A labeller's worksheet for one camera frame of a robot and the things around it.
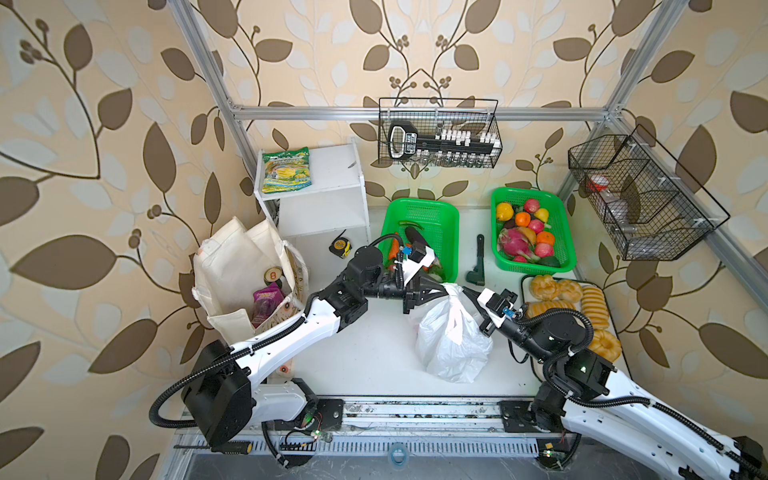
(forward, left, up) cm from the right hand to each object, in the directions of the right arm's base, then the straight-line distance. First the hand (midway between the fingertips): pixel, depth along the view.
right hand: (469, 289), depth 64 cm
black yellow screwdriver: (-24, +57, -28) cm, 68 cm away
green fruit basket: (+49, -45, -21) cm, 70 cm away
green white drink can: (+17, +53, -18) cm, 58 cm away
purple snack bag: (+8, +52, -18) cm, 56 cm away
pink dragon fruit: (+29, -24, -21) cm, 43 cm away
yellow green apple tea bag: (+36, +45, +6) cm, 58 cm away
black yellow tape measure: (+34, +35, -26) cm, 55 cm away
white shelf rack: (+29, +37, +2) cm, 47 cm away
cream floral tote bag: (+16, +60, -18) cm, 65 cm away
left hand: (-1, +4, +1) cm, 5 cm away
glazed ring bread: (-4, -43, -27) cm, 50 cm away
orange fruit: (+42, -32, -23) cm, 58 cm away
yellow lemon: (+44, -25, -21) cm, 55 cm away
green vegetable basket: (+46, -1, -27) cm, 53 cm away
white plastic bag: (-12, +6, +2) cm, 13 cm away
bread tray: (+12, -31, -25) cm, 41 cm away
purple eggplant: (+38, +9, -26) cm, 47 cm away
